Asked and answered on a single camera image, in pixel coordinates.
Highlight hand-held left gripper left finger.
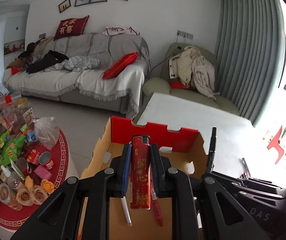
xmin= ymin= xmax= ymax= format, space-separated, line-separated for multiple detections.
xmin=10 ymin=142 xmax=133 ymax=240

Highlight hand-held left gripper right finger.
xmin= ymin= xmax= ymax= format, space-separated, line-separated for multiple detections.
xmin=150 ymin=143 xmax=271 ymax=240

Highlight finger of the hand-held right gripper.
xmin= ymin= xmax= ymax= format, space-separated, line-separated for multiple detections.
xmin=229 ymin=187 xmax=286 ymax=240
xmin=212 ymin=171 xmax=286 ymax=198

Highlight red lighter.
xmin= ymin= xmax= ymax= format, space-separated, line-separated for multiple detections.
xmin=130 ymin=135 xmax=151 ymax=210

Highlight white pen with black grip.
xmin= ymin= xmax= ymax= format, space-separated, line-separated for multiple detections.
xmin=120 ymin=196 xmax=132 ymax=227

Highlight red cardboard fruit box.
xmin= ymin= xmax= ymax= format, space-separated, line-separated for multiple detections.
xmin=79 ymin=116 xmax=208 ymax=240

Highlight thin black pen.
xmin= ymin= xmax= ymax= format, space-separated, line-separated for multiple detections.
xmin=207 ymin=127 xmax=218 ymax=173

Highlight red plastic chair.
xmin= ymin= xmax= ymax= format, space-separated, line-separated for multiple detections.
xmin=267 ymin=126 xmax=286 ymax=164

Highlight red round table mat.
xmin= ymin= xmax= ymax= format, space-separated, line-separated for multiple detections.
xmin=0 ymin=127 xmax=69 ymax=230

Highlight red tin can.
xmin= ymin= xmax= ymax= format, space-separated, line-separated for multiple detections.
xmin=38 ymin=152 xmax=56 ymax=172

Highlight orange artificial rose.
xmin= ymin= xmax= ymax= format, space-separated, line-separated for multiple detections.
xmin=41 ymin=179 xmax=55 ymax=194

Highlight pink small box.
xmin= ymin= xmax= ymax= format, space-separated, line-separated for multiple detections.
xmin=34 ymin=165 xmax=52 ymax=180

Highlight clear plastic bag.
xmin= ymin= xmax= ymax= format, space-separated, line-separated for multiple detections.
xmin=33 ymin=116 xmax=61 ymax=150

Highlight peach artificial rose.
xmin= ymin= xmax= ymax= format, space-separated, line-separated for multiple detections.
xmin=31 ymin=185 xmax=49 ymax=205
xmin=16 ymin=187 xmax=34 ymax=207

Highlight green curtain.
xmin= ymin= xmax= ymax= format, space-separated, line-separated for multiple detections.
xmin=213 ymin=0 xmax=286 ymax=128

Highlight green armchair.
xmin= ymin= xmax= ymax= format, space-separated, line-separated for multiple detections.
xmin=142 ymin=42 xmax=241 ymax=117

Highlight red cloth item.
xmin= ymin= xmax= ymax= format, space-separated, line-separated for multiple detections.
xmin=170 ymin=79 xmax=191 ymax=90

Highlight plain red cushion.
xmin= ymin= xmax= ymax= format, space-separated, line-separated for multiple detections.
xmin=102 ymin=52 xmax=139 ymax=80

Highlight beige knit sweater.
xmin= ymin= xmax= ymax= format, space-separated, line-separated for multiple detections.
xmin=190 ymin=54 xmax=220 ymax=100

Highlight green snack packet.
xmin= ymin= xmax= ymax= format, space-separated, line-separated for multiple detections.
xmin=0 ymin=130 xmax=11 ymax=150
xmin=1 ymin=136 xmax=27 ymax=165

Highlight white fringed throw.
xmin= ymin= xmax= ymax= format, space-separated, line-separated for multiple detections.
xmin=3 ymin=64 xmax=145 ymax=113

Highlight light printed blanket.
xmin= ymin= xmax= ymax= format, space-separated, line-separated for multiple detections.
xmin=44 ymin=56 xmax=101 ymax=72

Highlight cream jacket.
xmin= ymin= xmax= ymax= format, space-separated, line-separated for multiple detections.
xmin=168 ymin=47 xmax=201 ymax=87

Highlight glass jar with lid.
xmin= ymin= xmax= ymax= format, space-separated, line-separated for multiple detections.
xmin=0 ymin=183 xmax=12 ymax=204

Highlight grey sofa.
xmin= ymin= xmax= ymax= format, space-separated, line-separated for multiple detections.
xmin=2 ymin=32 xmax=151 ymax=119

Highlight black clothes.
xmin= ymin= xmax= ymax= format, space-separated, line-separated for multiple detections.
xmin=20 ymin=50 xmax=69 ymax=75

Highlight white and pink garment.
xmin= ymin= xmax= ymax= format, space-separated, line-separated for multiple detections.
xmin=102 ymin=26 xmax=140 ymax=36

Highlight pile of mixed clothes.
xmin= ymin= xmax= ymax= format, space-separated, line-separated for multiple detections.
xmin=6 ymin=36 xmax=56 ymax=74

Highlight dark red embroidered pillow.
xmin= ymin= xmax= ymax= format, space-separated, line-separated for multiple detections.
xmin=54 ymin=15 xmax=90 ymax=41

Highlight grey cable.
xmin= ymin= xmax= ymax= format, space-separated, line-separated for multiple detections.
xmin=150 ymin=34 xmax=181 ymax=74

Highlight wall socket panel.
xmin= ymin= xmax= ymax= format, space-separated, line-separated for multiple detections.
xmin=177 ymin=29 xmax=193 ymax=40

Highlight wall painting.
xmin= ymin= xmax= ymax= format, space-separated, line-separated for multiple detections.
xmin=4 ymin=39 xmax=24 ymax=55

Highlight small picture frame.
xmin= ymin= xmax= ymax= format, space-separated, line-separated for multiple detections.
xmin=58 ymin=0 xmax=71 ymax=13

